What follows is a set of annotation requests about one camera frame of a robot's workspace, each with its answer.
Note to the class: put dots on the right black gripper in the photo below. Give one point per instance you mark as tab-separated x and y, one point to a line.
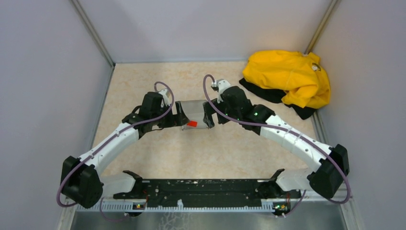
208	118

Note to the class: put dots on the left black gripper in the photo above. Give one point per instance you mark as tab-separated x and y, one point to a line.
179	119

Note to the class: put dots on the small red block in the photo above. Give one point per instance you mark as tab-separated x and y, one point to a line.
192	124

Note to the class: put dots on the white cardboard box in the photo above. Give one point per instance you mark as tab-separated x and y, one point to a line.
194	111

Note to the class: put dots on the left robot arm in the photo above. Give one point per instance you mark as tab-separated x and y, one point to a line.
98	165

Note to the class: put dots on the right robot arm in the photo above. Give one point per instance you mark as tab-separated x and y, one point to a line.
327	166

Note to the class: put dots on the black garment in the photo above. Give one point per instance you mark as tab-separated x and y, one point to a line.
275	96

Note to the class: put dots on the yellow garment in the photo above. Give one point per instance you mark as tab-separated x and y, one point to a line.
301	76

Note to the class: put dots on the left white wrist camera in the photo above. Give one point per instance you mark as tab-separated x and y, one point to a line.
165	97

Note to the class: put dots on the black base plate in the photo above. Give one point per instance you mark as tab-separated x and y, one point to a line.
207	193

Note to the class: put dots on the aluminium frame rail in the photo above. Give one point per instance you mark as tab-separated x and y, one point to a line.
278	207

